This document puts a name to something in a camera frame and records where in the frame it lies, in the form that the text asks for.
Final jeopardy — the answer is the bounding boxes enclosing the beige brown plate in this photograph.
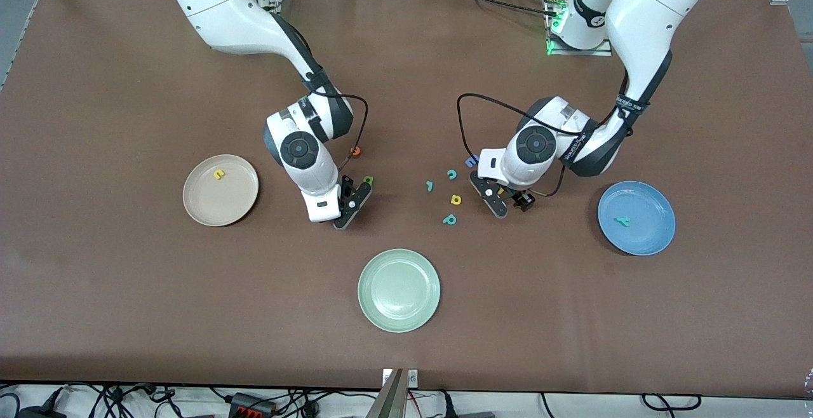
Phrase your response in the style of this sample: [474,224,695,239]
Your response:
[182,154,260,227]

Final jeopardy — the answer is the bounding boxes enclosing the pale green plate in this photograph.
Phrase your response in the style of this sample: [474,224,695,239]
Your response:
[357,248,441,334]

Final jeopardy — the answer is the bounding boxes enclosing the blue plate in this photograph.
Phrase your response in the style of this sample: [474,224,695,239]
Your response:
[597,180,676,257]

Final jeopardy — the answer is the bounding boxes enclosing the black orange power strip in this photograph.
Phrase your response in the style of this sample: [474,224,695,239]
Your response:
[227,392,278,418]

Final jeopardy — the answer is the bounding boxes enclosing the brown table mat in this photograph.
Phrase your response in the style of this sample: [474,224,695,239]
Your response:
[0,0,813,400]

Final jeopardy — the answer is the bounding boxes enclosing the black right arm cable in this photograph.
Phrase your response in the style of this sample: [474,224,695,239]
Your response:
[305,72,370,174]

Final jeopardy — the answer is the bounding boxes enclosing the long black table cable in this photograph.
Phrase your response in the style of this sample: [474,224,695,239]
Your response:
[416,0,563,17]

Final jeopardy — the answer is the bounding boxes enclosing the small white bracket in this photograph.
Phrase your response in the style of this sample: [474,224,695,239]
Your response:
[381,368,420,388]

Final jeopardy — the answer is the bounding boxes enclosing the aluminium camera stand profile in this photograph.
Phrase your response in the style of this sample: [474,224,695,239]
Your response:
[365,368,407,418]

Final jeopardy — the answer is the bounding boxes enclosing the black looped cable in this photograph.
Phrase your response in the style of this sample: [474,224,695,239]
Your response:
[640,393,703,413]

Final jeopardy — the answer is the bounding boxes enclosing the tangled black cables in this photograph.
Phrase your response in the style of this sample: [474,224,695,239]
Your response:
[0,383,229,418]

